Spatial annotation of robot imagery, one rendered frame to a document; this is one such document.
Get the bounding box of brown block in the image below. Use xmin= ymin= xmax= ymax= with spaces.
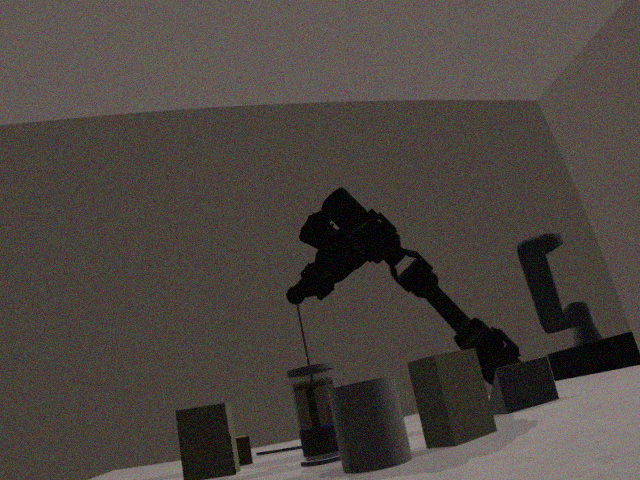
xmin=236 ymin=436 xmax=253 ymax=466

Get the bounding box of french press with black plunger knob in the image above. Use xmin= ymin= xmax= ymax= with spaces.
xmin=286 ymin=286 xmax=341 ymax=467

